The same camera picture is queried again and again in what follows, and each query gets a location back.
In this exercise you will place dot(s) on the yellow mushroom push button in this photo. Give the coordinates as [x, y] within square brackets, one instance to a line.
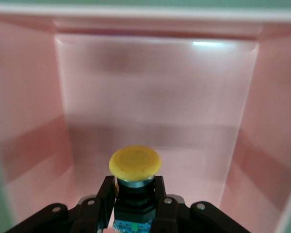
[135, 162]

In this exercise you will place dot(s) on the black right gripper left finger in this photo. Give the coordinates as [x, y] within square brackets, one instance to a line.
[87, 216]

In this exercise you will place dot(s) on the pink plastic bin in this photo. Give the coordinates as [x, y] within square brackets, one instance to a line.
[155, 97]

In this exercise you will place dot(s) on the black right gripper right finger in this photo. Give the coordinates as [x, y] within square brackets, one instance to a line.
[174, 218]

